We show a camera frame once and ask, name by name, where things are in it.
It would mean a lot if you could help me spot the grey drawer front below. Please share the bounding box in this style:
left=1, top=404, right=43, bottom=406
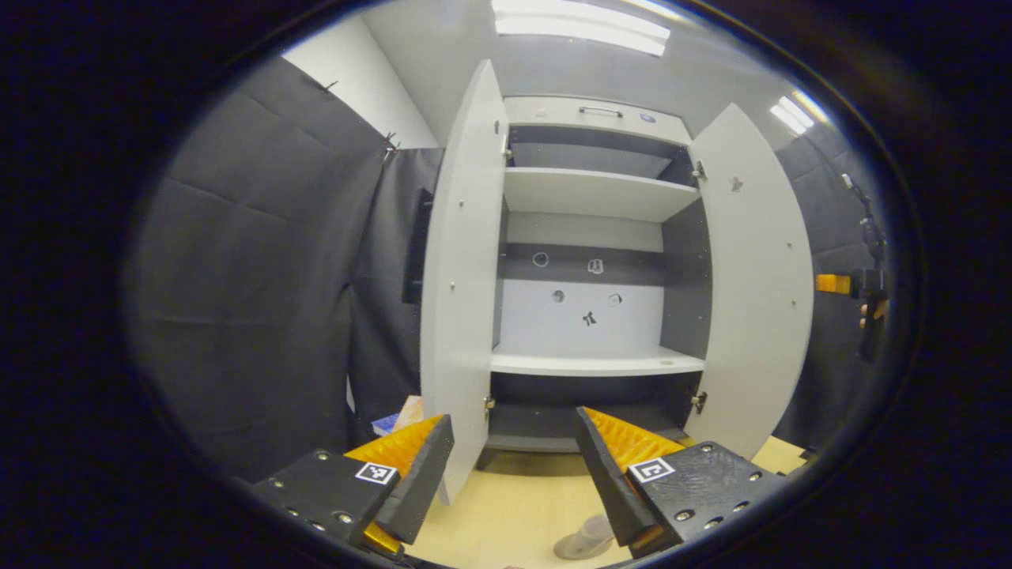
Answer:
left=503, top=96, right=693, bottom=145

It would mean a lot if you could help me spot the grey cabinet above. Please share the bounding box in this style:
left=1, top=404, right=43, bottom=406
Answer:
left=486, top=95, right=712, bottom=453

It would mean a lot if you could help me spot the clear bottle with pink label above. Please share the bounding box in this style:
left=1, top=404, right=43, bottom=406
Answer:
left=553, top=514, right=616, bottom=562

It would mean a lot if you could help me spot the grey cabinet door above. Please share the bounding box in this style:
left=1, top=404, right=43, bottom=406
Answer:
left=684, top=103, right=815, bottom=461
left=419, top=59, right=509, bottom=505

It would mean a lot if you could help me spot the large ceiling light panel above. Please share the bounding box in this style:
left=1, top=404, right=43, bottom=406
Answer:
left=492, top=0, right=671, bottom=56

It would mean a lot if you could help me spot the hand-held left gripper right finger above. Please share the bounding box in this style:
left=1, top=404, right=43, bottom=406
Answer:
left=575, top=406, right=787, bottom=560

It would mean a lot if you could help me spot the thin black cable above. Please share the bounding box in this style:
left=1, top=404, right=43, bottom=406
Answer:
left=840, top=172, right=885, bottom=269

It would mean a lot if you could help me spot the narrow ceiling light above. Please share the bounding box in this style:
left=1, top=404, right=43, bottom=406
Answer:
left=771, top=91, right=829, bottom=137

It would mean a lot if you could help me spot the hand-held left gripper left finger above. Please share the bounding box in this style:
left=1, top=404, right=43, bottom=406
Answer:
left=253, top=413, right=456, bottom=558

